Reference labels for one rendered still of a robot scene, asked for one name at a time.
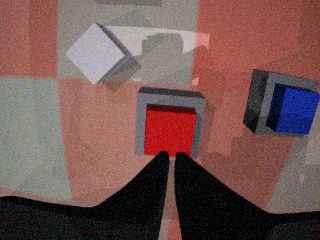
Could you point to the pale lavender block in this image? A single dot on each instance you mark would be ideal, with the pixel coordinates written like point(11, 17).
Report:
point(96, 53)

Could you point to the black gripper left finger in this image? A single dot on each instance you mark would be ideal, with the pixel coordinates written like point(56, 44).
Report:
point(133, 213)

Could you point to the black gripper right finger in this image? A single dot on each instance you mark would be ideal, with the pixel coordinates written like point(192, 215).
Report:
point(209, 210)

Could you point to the red button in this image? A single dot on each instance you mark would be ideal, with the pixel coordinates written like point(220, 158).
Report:
point(169, 120)

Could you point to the blue button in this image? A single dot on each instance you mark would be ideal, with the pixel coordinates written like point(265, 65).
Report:
point(280, 105)

